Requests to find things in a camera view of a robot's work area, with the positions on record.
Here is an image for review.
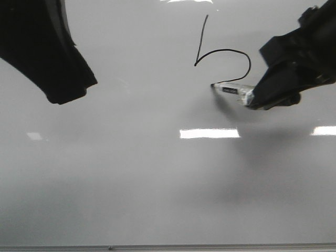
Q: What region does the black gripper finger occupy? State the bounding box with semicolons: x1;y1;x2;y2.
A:
54;1;97;91
1;1;87;104

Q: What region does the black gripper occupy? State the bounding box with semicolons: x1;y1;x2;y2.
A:
248;1;335;110

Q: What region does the white whiteboard marker pen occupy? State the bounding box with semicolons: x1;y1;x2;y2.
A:
211;82;254;107

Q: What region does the white whiteboard with aluminium frame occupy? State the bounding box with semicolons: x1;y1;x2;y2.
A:
1;1;335;246

